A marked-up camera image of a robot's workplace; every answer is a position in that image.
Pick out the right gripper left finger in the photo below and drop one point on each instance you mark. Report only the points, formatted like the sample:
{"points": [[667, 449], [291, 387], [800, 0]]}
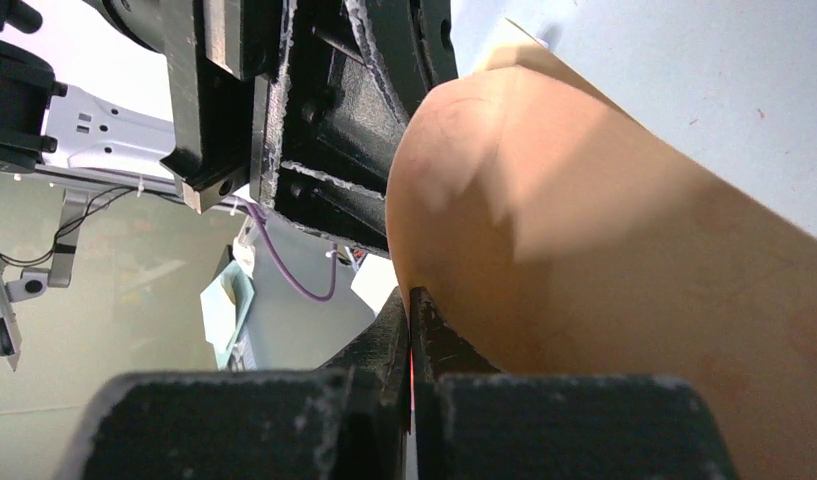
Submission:
{"points": [[346, 419]]}

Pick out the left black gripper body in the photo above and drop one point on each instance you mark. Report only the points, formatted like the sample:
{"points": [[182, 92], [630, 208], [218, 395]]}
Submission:
{"points": [[214, 51]]}

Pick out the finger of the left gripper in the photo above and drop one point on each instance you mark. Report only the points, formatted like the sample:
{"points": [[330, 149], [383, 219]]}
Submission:
{"points": [[326, 136], [407, 46]]}

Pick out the tan paper envelope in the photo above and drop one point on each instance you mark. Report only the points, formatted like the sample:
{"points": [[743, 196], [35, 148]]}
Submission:
{"points": [[558, 236]]}

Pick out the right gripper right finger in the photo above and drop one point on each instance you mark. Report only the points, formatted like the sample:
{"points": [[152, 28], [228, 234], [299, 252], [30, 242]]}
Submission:
{"points": [[475, 421]]}

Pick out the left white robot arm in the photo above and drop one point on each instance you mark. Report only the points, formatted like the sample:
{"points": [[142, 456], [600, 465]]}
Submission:
{"points": [[45, 123]]}

